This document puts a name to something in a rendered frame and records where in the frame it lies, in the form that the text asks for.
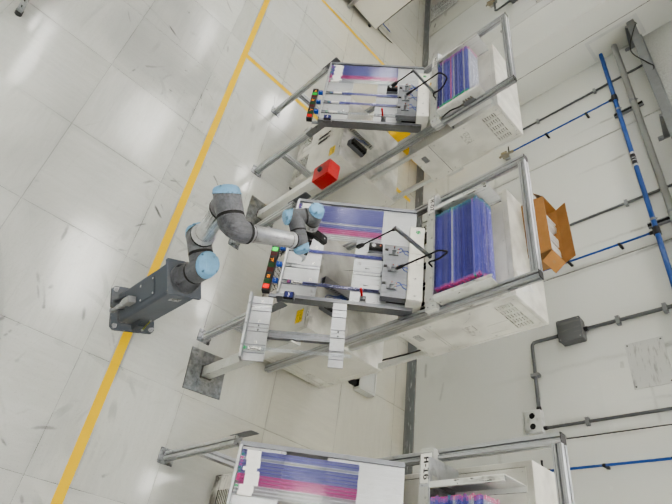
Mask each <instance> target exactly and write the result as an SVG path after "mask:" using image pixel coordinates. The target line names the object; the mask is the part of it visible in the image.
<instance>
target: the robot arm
mask: <svg viewBox="0 0 672 504"><path fill-rule="evenodd" d="M212 194H213V199H212V200H211V202H210V204H209V211H208V213H207V214H206V215H205V217H204V218H203V220H202V221H201V222H197V223H193V224H192V225H189V226H188V227H187V228H186V230H185V238H186V242H187V250H188V257H189V262H188V263H180V264H178V265H176V266H175V267H174V268H173V269H172V271H171V276H170V277H171V282H172V284H173V286H174V287H175V288H176V289H177V290H178V291H180V292H182V293H191V292H193V291H195V290H196V289H197V288H198V287H199V285H200V284H201V283H202V282H203V281H205V280H207V279H209V278H211V277H213V276H214V275H215V274H216V273H217V272H218V270H219V267H220V262H219V258H218V257H217V256H216V254H215V253H213V247H212V243H213V242H214V241H215V238H216V233H217V232H218V231H219V229H220V230H221V231H222V233H223V234H224V235H226V236H227V237H228V238H230V239H231V240H233V241H235V242H238V243H241V244H250V243H258V244H265V245H272V246H280V247H287V248H293V250H294V253H295V254H297V255H298V256H300V257H302V261H301V262H303V261H304V260H305V259H306V256H307V254H308V252H309V250H310V246H311V243H312V240H313V238H314V239H315V240H316V241H318V242H319V243H321V244H322V245H325V244H327V236H325V235H324V234H322V233H321V232H320V231H318V227H319V225H320V222H321V220H322V218H323V216H324V211H325V209H324V207H323V206H322V205H321V204H320V203H313V204H311V205H310V206H309V208H297V209H293V208H292V209H286V210H284V211H283V213H282V220H283V223H284V225H289V229H290V231H285V230H280V229H274V228H268V227H263V226H257V225H254V224H253V223H252V222H249V221H247V220H246V218H245V213H244V207H243V202H242V196H241V194H242V193H241V191H240V188H239V187H238V186H237V185H234V184H222V185H218V186H215V187H214V188H213V189H212Z"/></svg>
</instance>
